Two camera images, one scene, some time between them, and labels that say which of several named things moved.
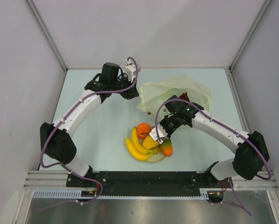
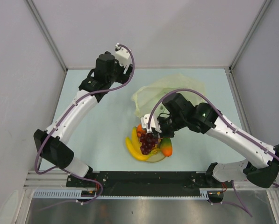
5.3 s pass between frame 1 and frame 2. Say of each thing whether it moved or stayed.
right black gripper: stayed
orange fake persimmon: stayed
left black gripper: moved
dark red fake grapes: moved
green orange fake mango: stayed
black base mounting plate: stayed
